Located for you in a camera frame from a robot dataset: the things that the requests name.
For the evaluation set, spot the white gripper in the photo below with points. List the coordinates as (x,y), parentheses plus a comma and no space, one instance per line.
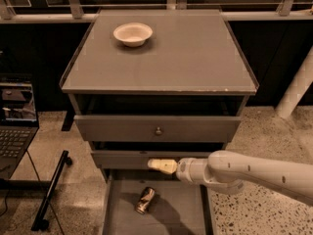
(184,168)

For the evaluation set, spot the orange soda can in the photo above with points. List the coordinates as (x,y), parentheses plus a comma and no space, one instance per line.
(145,200)

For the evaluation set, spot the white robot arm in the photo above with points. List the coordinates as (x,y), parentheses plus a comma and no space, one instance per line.
(225,172)

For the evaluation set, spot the bottom grey drawer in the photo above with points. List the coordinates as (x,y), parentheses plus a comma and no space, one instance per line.
(177,208)

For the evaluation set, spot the grey drawer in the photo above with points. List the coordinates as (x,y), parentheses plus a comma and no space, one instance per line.
(110,159)
(177,208)
(157,128)

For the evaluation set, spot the middle grey drawer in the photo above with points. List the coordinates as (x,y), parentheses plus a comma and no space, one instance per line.
(110,159)

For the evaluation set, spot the top grey drawer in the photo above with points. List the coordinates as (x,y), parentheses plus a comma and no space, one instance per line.
(157,128)

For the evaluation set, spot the grey drawer cabinet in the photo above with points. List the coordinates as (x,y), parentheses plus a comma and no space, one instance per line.
(192,66)

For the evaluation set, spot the white paper bowl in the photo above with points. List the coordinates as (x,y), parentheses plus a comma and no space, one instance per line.
(133,34)

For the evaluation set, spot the black table leg stand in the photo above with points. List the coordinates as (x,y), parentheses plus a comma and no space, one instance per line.
(47,189)

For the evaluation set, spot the black laptop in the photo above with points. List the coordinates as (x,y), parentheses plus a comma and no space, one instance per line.
(18,120)

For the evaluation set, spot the metal window railing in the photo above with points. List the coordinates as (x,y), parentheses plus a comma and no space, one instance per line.
(42,11)

